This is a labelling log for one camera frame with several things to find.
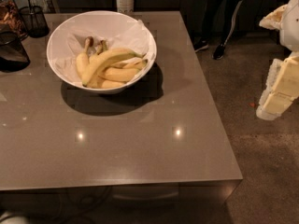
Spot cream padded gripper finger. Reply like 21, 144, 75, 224
259, 5, 287, 30
256, 56, 299, 120

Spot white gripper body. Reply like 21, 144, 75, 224
279, 0, 299, 52

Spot long yellow top banana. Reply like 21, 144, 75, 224
81, 48, 144, 87

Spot yellow banana bunch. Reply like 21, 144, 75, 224
87, 39, 149, 90

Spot white ceramic bowl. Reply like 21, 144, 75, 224
47, 11, 157, 94

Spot left yellow banana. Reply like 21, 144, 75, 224
76, 36, 93, 77

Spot white paper bowl liner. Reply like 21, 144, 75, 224
47, 15, 156, 91

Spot standing person legs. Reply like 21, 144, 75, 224
192, 0, 252, 61

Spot black mesh pen cup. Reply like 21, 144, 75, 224
20, 0, 50, 38

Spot clear snack jar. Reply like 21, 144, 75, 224
0, 0, 28, 40

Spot black mesh tray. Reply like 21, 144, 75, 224
0, 31, 30, 72

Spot white object bottom left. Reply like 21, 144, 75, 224
0, 212, 29, 224

